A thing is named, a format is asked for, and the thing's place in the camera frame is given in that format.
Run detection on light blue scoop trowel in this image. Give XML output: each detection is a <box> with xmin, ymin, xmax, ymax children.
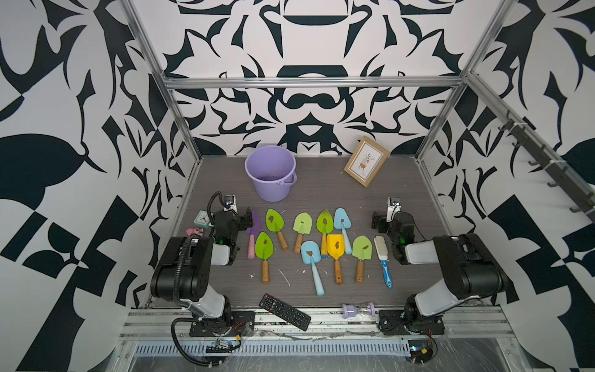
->
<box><xmin>301</xmin><ymin>241</ymin><xmax>325</xmax><ymax>296</ymax></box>

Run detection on light blue pointed trowel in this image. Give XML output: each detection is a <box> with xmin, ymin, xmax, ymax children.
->
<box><xmin>333</xmin><ymin>208</ymin><xmax>353</xmax><ymax>255</ymax></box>

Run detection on purple trowel pink handle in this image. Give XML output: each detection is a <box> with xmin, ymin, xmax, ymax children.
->
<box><xmin>246</xmin><ymin>210</ymin><xmax>261</xmax><ymax>260</ymax></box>

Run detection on yellow scoop trowel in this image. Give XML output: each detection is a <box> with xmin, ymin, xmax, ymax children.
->
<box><xmin>328</xmin><ymin>234</ymin><xmax>345</xmax><ymax>285</ymax></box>

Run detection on green pointed trowel back row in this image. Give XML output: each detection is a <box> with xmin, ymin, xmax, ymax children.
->
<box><xmin>266</xmin><ymin>209</ymin><xmax>289</xmax><ymax>250</ymax></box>

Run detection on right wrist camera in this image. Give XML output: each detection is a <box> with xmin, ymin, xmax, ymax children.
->
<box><xmin>387</xmin><ymin>197</ymin><xmax>401</xmax><ymax>223</ymax></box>

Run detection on green pointed trowel front row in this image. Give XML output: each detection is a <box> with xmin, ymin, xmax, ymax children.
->
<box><xmin>255</xmin><ymin>232</ymin><xmax>274</xmax><ymax>284</ymax></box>

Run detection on wall hook rail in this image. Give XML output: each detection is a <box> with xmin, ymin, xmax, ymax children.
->
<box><xmin>496</xmin><ymin>108</ymin><xmax>595</xmax><ymax>215</ymax></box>

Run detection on wooden picture frame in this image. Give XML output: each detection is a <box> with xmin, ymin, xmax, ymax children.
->
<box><xmin>344</xmin><ymin>136</ymin><xmax>390</xmax><ymax>188</ymax></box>

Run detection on green pointed trowel row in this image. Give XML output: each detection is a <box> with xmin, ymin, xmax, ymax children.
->
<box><xmin>255</xmin><ymin>232</ymin><xmax>274</xmax><ymax>284</ymax></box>
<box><xmin>266</xmin><ymin>209</ymin><xmax>289</xmax><ymax>250</ymax></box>

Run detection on pink toy figure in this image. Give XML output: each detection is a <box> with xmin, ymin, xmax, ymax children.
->
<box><xmin>185</xmin><ymin>228</ymin><xmax>204</xmax><ymax>237</ymax></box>

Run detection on purple sand timer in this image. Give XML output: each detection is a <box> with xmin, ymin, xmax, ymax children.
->
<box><xmin>342</xmin><ymin>302</ymin><xmax>378</xmax><ymax>319</ymax></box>

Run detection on purple plastic bucket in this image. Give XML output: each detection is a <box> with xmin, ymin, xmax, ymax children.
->
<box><xmin>244</xmin><ymin>146</ymin><xmax>298</xmax><ymax>203</ymax></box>

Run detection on light green square trowel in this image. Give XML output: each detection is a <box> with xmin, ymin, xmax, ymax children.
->
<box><xmin>293</xmin><ymin>212</ymin><xmax>312</xmax><ymax>254</ymax></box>

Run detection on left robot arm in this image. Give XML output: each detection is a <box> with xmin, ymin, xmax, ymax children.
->
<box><xmin>150</xmin><ymin>209</ymin><xmax>254</xmax><ymax>328</ymax></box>

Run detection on green trowel yellow handle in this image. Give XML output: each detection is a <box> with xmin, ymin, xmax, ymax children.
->
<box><xmin>316</xmin><ymin>209</ymin><xmax>334</xmax><ymax>258</ymax></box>

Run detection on light green small trowel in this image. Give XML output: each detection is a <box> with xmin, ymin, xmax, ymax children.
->
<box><xmin>352</xmin><ymin>236</ymin><xmax>373</xmax><ymax>284</ymax></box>

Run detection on small teal alarm clock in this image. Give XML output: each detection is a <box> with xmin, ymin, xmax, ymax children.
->
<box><xmin>193</xmin><ymin>210</ymin><xmax>212</xmax><ymax>229</ymax></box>

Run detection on black remote control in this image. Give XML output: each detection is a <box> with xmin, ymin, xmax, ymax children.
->
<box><xmin>259</xmin><ymin>294</ymin><xmax>311</xmax><ymax>331</ymax></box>

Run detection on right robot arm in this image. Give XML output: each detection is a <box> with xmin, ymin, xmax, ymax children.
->
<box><xmin>371</xmin><ymin>211</ymin><xmax>508</xmax><ymax>334</ymax></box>

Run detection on white blue cleaning brush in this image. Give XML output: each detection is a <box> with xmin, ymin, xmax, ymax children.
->
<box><xmin>373</xmin><ymin>235</ymin><xmax>393</xmax><ymax>289</ymax></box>

